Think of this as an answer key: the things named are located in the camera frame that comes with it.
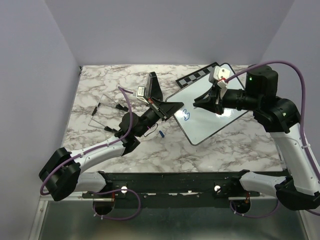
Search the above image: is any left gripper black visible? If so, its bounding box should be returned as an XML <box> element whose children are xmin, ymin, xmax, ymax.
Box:
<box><xmin>136</xmin><ymin>97</ymin><xmax>183</xmax><ymax>138</ymax></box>

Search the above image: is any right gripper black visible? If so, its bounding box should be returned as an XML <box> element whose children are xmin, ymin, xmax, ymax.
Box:
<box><xmin>193</xmin><ymin>83</ymin><xmax>261</xmax><ymax>115</ymax></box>

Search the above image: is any whiteboard with black frame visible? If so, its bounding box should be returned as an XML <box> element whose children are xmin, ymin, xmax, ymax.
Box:
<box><xmin>166</xmin><ymin>74</ymin><xmax>248</xmax><ymax>146</ymax></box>

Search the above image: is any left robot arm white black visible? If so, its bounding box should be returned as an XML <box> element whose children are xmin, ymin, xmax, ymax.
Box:
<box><xmin>38</xmin><ymin>72</ymin><xmax>184</xmax><ymax>202</ymax></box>

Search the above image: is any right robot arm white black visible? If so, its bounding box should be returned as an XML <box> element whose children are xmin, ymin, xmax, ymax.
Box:
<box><xmin>193</xmin><ymin>62</ymin><xmax>320</xmax><ymax>213</ymax></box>

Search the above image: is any black metronome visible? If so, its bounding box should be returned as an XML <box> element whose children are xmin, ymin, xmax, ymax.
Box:
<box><xmin>144</xmin><ymin>71</ymin><xmax>165</xmax><ymax>101</ymax></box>

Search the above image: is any black grey chessboard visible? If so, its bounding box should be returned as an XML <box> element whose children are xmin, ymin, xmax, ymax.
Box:
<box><xmin>175</xmin><ymin>62</ymin><xmax>219</xmax><ymax>89</ymax></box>

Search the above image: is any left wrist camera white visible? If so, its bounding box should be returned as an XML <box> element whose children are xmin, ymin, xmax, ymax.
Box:
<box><xmin>135</xmin><ymin>86</ymin><xmax>148</xmax><ymax>105</ymax></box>

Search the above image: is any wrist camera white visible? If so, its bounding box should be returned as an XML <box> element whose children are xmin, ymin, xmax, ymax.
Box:
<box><xmin>135</xmin><ymin>86</ymin><xmax>148</xmax><ymax>105</ymax></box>
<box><xmin>208</xmin><ymin>66</ymin><xmax>231</xmax><ymax>98</ymax></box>

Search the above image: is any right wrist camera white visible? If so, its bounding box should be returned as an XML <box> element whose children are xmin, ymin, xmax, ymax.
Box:
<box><xmin>208</xmin><ymin>66</ymin><xmax>231</xmax><ymax>98</ymax></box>

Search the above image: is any wire whiteboard stand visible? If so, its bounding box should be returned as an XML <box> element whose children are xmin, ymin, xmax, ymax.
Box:
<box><xmin>87</xmin><ymin>93</ymin><xmax>129</xmax><ymax>133</ymax></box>

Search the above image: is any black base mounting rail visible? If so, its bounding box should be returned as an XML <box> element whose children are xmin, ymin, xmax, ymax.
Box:
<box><xmin>82</xmin><ymin>172</ymin><xmax>250</xmax><ymax>209</ymax></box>

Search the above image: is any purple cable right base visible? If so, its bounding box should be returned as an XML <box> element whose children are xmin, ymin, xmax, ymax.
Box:
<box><xmin>229</xmin><ymin>197</ymin><xmax>280</xmax><ymax>218</ymax></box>

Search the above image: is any purple cable base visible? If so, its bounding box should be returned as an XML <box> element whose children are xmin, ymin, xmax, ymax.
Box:
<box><xmin>89</xmin><ymin>187</ymin><xmax>144</xmax><ymax>221</ymax></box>
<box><xmin>229</xmin><ymin>197</ymin><xmax>280</xmax><ymax>218</ymax></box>

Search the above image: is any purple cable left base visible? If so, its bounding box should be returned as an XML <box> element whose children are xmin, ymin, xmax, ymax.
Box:
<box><xmin>89</xmin><ymin>187</ymin><xmax>144</xmax><ymax>221</ymax></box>

